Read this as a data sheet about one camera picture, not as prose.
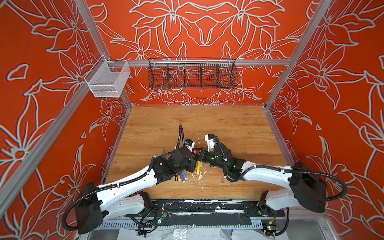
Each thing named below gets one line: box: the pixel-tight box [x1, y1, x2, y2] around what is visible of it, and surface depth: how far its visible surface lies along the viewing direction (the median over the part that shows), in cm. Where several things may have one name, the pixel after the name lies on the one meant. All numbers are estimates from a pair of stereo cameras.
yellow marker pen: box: [196, 160, 201, 175], surface depth 87 cm
